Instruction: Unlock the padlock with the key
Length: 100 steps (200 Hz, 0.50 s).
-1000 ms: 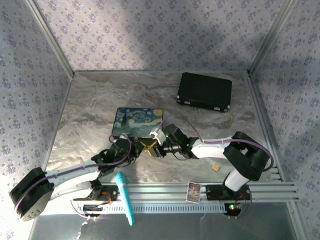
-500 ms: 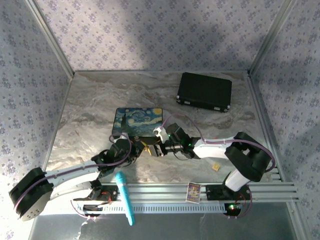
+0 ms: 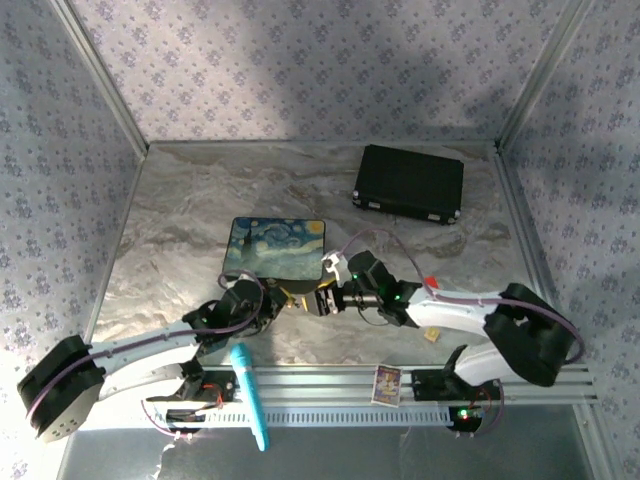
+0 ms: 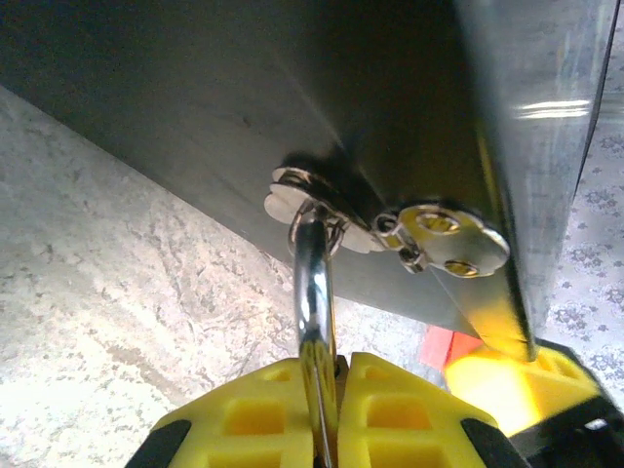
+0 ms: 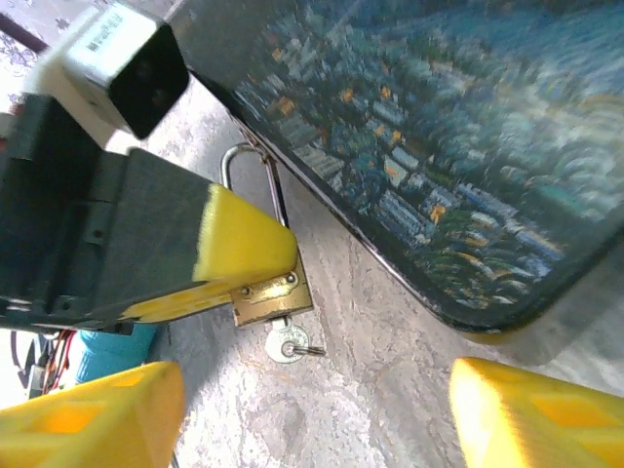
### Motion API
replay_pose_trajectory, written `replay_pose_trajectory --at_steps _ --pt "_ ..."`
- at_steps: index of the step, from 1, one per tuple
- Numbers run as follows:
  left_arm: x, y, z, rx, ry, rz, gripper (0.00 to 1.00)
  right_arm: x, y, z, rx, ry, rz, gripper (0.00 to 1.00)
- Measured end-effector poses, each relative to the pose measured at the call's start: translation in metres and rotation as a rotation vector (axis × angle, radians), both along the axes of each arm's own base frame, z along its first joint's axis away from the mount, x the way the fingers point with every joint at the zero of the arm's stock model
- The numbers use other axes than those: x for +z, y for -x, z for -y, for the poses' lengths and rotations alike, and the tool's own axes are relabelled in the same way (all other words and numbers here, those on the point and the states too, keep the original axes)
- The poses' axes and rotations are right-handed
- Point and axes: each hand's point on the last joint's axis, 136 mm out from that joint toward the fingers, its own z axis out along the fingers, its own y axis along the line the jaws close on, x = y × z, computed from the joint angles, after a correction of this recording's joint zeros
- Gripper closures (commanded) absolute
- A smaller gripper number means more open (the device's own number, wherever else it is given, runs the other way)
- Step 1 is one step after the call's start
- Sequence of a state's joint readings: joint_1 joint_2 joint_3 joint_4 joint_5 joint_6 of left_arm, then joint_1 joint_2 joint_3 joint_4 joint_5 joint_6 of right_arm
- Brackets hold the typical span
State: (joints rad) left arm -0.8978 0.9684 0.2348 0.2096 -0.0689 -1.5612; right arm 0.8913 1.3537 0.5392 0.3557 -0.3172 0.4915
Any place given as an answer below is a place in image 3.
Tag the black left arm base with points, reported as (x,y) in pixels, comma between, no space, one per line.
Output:
(200,387)

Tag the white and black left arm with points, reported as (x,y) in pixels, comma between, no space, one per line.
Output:
(140,347)

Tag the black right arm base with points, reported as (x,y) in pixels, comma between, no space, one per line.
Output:
(440,387)

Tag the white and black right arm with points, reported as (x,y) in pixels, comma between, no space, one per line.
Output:
(450,306)

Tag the starry night print mouse pad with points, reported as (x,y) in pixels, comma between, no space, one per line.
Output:
(275,247)

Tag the small wooden block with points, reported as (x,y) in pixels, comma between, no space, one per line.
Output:
(432,335)

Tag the blue marker pen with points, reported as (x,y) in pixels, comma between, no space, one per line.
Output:
(247,390)

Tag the small printed card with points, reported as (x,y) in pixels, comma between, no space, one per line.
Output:
(386,385)

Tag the black ribbed aluminium case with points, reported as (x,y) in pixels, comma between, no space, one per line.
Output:
(407,182)

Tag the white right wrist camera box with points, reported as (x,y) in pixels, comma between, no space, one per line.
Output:
(334,267)

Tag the aluminium mounting rail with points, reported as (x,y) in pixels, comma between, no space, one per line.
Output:
(325,385)

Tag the aluminium enclosure frame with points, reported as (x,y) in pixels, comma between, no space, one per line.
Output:
(522,225)

